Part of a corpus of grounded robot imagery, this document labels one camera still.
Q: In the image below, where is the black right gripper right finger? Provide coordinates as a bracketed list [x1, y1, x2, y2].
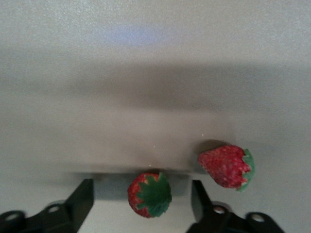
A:
[186, 179, 287, 233]

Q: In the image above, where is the table cover sheet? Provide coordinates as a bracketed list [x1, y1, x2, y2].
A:
[0, 0, 311, 233]

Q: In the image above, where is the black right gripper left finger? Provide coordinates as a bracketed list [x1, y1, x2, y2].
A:
[0, 178, 94, 233]

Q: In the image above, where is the red toy strawberry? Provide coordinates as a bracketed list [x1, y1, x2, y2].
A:
[197, 144, 256, 194]
[127, 171, 173, 218]

